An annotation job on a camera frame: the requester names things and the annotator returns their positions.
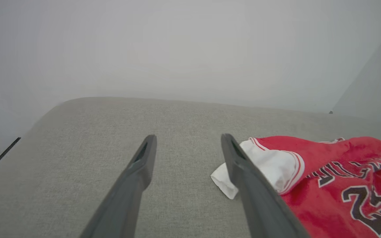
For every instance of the grey fabric sofa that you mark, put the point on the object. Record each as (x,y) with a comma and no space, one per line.
(184,125)

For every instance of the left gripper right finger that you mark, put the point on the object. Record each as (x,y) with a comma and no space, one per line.
(256,198)

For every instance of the red white basketball jersey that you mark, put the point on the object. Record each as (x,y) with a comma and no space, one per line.
(329,198)

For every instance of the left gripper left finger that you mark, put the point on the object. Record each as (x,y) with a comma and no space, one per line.
(127,191)

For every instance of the black baseboard strip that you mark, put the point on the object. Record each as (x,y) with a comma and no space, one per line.
(5,152)

